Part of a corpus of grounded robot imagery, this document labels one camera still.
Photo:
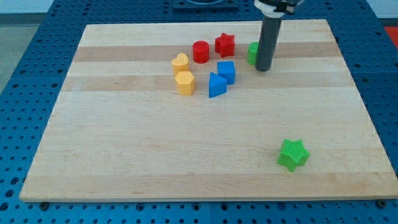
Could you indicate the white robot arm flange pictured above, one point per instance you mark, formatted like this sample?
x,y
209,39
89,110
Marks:
x,y
277,8

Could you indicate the red star block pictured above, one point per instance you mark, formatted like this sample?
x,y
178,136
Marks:
x,y
224,45

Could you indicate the green star block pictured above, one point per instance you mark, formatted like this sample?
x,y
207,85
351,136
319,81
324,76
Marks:
x,y
292,154

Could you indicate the yellow hexagon block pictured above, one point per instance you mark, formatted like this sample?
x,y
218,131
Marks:
x,y
185,83

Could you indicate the blue triangle block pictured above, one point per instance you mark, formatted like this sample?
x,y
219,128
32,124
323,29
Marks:
x,y
217,85

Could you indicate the blue cube block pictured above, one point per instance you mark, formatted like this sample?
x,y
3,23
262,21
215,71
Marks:
x,y
226,69

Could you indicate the wooden board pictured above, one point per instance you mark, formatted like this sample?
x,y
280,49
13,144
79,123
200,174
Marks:
x,y
120,131

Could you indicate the yellow heart block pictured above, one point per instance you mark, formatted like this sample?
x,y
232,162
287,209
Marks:
x,y
180,63

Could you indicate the red cylinder block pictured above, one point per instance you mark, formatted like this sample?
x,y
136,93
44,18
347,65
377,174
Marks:
x,y
201,51

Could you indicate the green cylinder block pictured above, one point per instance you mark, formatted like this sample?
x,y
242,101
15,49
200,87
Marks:
x,y
252,53

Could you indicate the grey cylindrical pointer rod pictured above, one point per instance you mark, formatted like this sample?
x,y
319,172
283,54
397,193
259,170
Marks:
x,y
267,43

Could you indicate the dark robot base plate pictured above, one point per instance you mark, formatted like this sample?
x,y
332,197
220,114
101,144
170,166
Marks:
x,y
205,4

